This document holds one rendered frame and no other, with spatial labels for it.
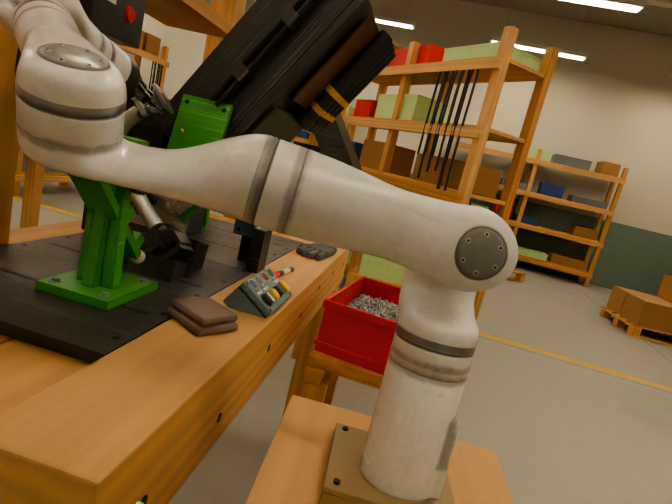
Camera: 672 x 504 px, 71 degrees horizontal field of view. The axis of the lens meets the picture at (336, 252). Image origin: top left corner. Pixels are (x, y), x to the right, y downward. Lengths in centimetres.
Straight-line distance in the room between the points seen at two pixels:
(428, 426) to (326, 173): 29
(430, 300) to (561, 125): 968
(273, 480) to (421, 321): 25
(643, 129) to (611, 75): 114
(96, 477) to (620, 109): 1029
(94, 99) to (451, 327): 41
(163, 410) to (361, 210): 32
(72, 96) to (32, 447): 32
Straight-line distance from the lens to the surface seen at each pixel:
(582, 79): 1038
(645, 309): 664
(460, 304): 57
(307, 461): 64
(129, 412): 59
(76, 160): 51
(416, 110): 419
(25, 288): 92
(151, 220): 99
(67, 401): 61
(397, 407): 55
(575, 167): 962
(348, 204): 46
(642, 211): 1056
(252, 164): 46
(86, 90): 49
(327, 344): 105
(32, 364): 72
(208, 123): 109
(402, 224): 47
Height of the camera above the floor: 122
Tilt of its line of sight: 11 degrees down
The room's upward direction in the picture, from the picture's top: 14 degrees clockwise
